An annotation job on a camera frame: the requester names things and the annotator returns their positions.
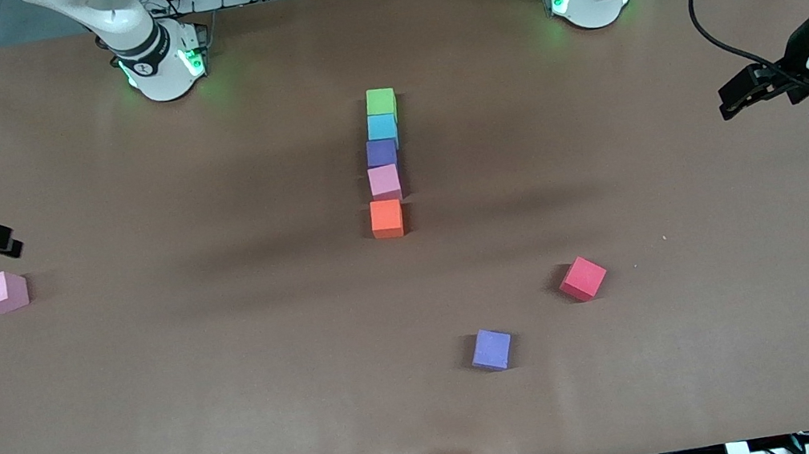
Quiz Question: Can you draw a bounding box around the cyan foam block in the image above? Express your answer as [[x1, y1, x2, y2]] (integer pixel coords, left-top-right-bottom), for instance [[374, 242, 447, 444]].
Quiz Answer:
[[364, 111, 402, 152]]

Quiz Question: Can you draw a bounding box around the green foam block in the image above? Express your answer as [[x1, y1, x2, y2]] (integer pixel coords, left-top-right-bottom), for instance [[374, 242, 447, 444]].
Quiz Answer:
[[363, 86, 400, 121]]

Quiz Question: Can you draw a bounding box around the dark purple foam block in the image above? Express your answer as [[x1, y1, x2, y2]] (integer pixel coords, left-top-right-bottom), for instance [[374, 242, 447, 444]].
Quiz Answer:
[[363, 136, 401, 170]]

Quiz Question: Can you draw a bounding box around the pink foam block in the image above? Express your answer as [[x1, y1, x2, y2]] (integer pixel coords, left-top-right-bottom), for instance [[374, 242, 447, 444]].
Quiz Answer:
[[0, 268, 32, 314], [366, 162, 404, 205]]

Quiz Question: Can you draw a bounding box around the orange foam block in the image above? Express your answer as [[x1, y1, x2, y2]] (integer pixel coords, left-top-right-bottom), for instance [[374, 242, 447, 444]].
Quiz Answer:
[[367, 197, 407, 241]]

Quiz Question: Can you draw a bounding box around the red foam block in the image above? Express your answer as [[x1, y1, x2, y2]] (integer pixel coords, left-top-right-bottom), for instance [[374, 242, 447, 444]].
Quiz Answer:
[[555, 252, 612, 306]]

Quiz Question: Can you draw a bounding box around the large table cover sheet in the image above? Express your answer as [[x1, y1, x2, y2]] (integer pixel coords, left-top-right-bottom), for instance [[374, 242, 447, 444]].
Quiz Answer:
[[0, 0, 809, 454]]

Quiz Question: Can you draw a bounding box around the light purple foam block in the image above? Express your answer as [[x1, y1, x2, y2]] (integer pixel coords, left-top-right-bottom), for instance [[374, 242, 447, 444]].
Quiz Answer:
[[467, 325, 517, 375]]

